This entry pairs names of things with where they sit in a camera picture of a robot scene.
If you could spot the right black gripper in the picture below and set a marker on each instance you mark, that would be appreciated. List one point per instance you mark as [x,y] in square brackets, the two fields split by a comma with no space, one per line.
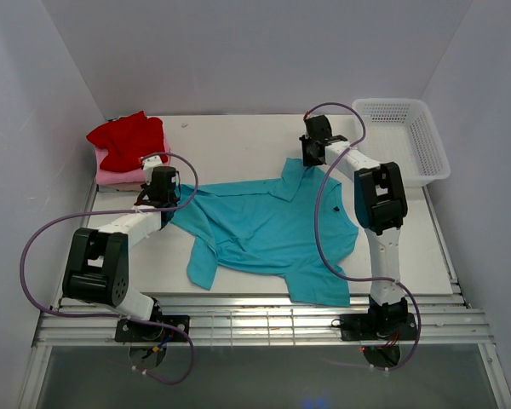
[307,161]

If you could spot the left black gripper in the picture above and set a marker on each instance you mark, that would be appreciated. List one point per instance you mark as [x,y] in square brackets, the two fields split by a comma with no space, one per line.
[146,188]

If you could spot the teal t shirt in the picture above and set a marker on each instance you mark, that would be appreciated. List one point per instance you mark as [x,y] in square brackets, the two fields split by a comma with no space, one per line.
[294,227]

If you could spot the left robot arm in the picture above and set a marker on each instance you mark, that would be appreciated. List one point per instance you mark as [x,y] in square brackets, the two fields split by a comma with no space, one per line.
[97,268]

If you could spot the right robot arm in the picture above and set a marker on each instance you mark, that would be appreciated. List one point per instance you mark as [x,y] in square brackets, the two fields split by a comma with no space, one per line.
[380,207]

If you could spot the beige folded t shirt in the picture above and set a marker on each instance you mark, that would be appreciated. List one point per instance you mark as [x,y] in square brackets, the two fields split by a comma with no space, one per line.
[119,187]

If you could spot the pink folded t shirt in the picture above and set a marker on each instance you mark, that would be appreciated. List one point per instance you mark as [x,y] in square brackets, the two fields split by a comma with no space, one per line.
[123,174]

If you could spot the red folded t shirt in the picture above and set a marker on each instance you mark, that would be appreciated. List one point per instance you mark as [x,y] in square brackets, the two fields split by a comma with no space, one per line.
[132,126]

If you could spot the white plastic basket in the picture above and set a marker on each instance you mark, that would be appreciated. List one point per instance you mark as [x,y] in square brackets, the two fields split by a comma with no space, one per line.
[403,131]

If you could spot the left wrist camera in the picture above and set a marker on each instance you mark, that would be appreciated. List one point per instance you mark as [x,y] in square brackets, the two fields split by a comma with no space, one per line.
[147,166]

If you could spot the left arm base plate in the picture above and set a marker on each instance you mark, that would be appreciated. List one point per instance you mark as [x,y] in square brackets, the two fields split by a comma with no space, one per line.
[128,331]

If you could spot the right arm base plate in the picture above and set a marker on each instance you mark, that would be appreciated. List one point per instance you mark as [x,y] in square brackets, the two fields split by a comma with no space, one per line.
[360,327]

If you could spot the aluminium frame rail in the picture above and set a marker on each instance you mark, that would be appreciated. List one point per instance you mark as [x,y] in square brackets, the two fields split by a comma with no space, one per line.
[252,347]

